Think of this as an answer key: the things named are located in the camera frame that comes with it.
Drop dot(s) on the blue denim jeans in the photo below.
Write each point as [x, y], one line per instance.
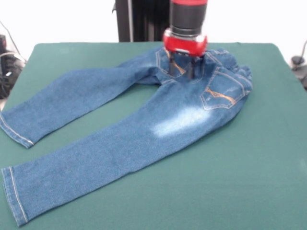
[120, 143]

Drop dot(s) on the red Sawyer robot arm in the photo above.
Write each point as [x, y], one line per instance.
[188, 16]

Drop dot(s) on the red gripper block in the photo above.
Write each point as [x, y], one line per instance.
[184, 45]

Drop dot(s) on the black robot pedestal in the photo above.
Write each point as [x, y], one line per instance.
[139, 24]

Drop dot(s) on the dark green table cloth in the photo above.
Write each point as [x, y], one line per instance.
[263, 143]

